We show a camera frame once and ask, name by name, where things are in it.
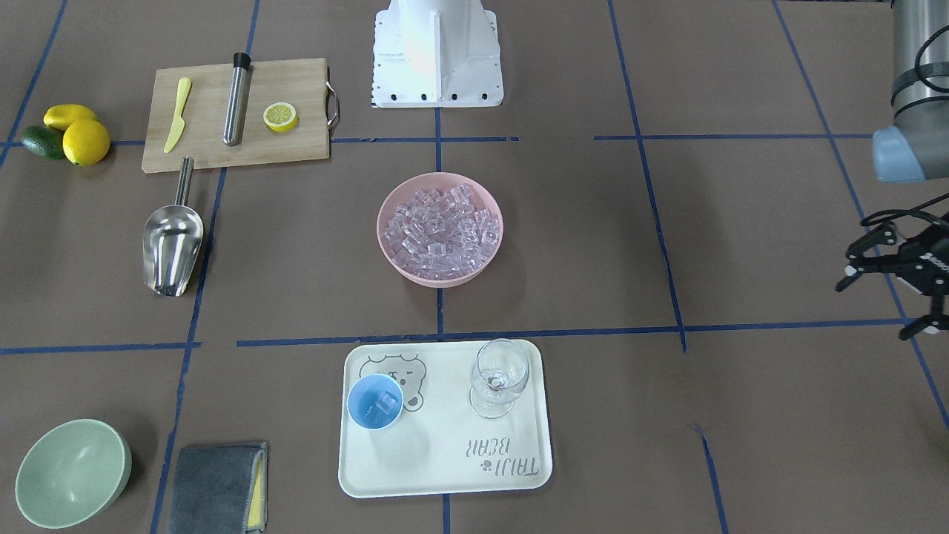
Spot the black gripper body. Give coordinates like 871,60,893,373
845,222,948,312

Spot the metal ice scoop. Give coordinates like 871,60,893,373
142,156,205,297

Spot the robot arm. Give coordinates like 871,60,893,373
835,1,948,340

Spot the pink bowl of ice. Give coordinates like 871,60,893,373
376,172,505,289

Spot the ice cube in cup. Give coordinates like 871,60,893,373
375,392,401,419

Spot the light blue plastic cup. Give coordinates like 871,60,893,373
343,373,404,432

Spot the clear wine glass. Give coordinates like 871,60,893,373
469,338,532,420

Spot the cream bear tray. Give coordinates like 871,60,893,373
338,339,555,499

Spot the lemon half slice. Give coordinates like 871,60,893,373
263,102,299,133

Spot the steel cylinder rod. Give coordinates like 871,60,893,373
222,52,252,148

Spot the wooden cutting board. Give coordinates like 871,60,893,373
140,58,339,174

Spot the dark grey folded cloth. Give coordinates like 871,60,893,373
166,441,268,533

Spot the yellow plastic knife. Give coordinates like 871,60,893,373
163,77,193,154

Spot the whole yellow lemon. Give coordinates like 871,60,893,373
62,119,111,167

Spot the green ceramic bowl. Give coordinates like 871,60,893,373
15,418,132,530

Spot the green lime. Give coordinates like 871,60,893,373
21,125,67,161

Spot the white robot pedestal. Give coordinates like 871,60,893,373
371,1,505,109

